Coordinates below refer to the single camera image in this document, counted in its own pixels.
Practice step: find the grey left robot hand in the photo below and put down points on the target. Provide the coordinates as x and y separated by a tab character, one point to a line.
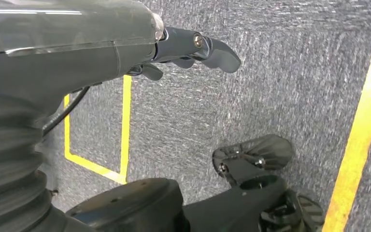
60	48

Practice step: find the black robot leg part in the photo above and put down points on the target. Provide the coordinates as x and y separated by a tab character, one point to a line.
134	208

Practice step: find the yellow floor tape square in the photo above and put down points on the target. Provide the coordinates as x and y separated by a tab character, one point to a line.
125	128

